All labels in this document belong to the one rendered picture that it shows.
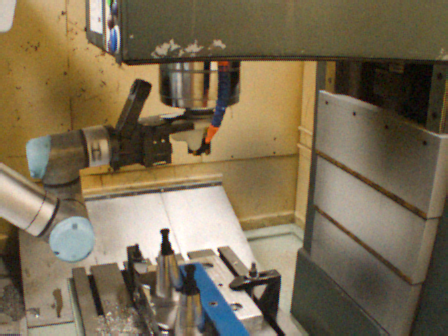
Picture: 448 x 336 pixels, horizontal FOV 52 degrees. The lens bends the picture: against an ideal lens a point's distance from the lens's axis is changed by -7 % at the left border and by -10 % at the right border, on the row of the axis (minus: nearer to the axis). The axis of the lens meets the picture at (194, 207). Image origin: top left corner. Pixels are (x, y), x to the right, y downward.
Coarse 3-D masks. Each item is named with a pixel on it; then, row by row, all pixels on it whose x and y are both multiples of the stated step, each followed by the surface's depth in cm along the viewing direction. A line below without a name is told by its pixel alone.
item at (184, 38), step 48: (144, 0) 55; (192, 0) 57; (240, 0) 58; (288, 0) 60; (336, 0) 62; (384, 0) 64; (432, 0) 67; (144, 48) 57; (192, 48) 59; (240, 48) 61; (288, 48) 63; (336, 48) 65; (384, 48) 67; (432, 48) 70
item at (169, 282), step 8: (160, 256) 72; (168, 256) 72; (176, 256) 73; (160, 264) 73; (168, 264) 72; (176, 264) 73; (160, 272) 73; (168, 272) 73; (176, 272) 73; (160, 280) 73; (168, 280) 73; (176, 280) 74; (160, 288) 74; (168, 288) 73; (176, 288) 74; (160, 296) 74; (168, 296) 74; (176, 296) 74
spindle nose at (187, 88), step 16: (160, 64) 90; (176, 64) 87; (192, 64) 86; (208, 64) 86; (240, 64) 91; (160, 80) 91; (176, 80) 88; (192, 80) 87; (208, 80) 87; (240, 80) 93; (160, 96) 94; (176, 96) 89; (192, 96) 88; (208, 96) 88
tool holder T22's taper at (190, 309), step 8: (184, 296) 63; (192, 296) 63; (200, 296) 64; (184, 304) 63; (192, 304) 63; (200, 304) 64; (184, 312) 63; (192, 312) 63; (200, 312) 64; (176, 320) 65; (184, 320) 64; (192, 320) 63; (200, 320) 64; (176, 328) 65; (184, 328) 64; (192, 328) 64; (200, 328) 64
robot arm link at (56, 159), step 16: (32, 144) 85; (48, 144) 85; (64, 144) 86; (80, 144) 87; (32, 160) 84; (48, 160) 85; (64, 160) 86; (80, 160) 88; (32, 176) 87; (48, 176) 87; (64, 176) 87
